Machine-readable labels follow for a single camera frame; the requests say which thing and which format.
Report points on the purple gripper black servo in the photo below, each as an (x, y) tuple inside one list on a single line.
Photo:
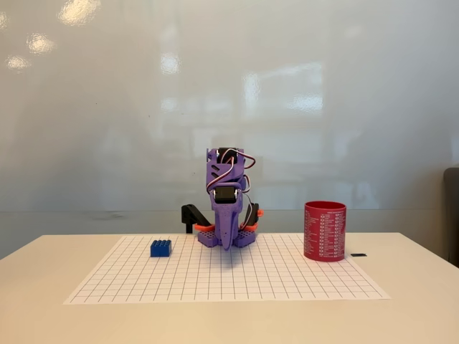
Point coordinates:
[(225, 215)]

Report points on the small black flat strip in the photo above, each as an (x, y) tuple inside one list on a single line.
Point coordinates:
[(358, 255)]

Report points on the blue toy brick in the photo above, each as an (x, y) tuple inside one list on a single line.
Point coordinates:
[(161, 248)]

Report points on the red cup with white print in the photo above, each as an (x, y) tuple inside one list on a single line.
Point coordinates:
[(324, 233)]

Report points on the black clamp with orange pad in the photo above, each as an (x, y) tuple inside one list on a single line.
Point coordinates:
[(254, 215), (190, 213)]

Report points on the purple robot arm with base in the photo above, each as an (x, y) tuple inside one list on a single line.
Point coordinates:
[(216, 168)]

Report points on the white grid paper sheet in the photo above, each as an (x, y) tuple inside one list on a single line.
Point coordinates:
[(229, 279)]

